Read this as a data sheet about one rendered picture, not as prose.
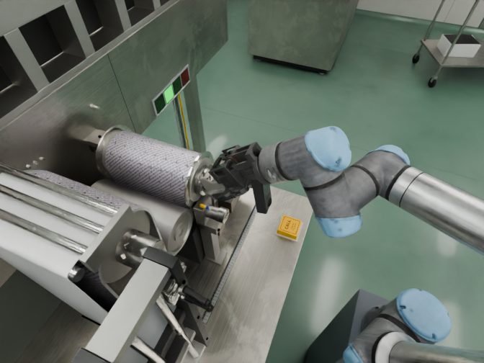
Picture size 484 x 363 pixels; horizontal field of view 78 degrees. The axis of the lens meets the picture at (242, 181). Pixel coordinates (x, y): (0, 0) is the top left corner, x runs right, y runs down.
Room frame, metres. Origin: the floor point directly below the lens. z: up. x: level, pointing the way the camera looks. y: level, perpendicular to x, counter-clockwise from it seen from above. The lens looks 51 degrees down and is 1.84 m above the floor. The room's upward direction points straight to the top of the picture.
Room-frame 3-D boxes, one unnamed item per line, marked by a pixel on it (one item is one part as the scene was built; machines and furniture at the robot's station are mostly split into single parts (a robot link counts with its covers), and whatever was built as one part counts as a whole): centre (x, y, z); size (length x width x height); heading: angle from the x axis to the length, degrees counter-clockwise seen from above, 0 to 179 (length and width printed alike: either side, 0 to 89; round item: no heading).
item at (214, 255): (0.44, 0.08, 1.05); 0.06 x 0.05 x 0.31; 68
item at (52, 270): (0.23, 0.38, 1.17); 0.34 x 0.05 x 0.54; 68
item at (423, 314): (0.19, -0.41, 1.07); 0.13 x 0.12 x 0.14; 127
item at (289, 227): (0.54, -0.17, 0.91); 0.07 x 0.07 x 0.02; 68
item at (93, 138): (0.60, 0.38, 1.28); 0.06 x 0.05 x 0.02; 68
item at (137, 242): (0.24, 0.18, 1.34); 0.06 x 0.06 x 0.06; 68
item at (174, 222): (0.42, 0.27, 1.18); 0.26 x 0.12 x 0.12; 68
